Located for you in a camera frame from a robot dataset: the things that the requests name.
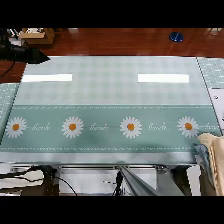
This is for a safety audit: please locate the black cable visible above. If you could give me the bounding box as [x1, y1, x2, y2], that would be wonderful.
[53, 175, 79, 197]

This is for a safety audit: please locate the silver frame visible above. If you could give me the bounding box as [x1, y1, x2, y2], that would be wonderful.
[0, 161, 202, 197]

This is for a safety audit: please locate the cardboard box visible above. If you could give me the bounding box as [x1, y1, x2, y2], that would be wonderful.
[18, 28, 56, 46]

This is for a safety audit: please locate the cream T-shirt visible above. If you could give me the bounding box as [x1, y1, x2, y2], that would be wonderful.
[196, 132, 224, 197]

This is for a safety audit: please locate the blue round object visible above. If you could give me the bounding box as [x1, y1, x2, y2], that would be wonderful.
[168, 31, 185, 43]

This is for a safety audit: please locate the light blue garment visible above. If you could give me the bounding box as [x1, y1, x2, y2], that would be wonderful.
[193, 143, 215, 183]

